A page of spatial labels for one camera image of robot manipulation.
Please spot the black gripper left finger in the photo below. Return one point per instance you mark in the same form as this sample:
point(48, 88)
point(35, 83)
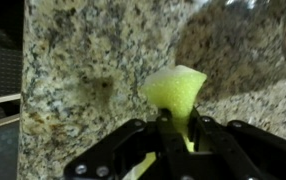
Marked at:
point(157, 147)

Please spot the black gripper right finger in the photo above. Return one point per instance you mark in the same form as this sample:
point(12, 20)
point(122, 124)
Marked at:
point(247, 152)

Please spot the yellow-green sponge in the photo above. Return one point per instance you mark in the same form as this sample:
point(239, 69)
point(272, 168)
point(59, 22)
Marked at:
point(175, 89)

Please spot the wooden chair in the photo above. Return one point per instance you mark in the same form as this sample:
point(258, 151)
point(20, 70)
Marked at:
point(10, 108)

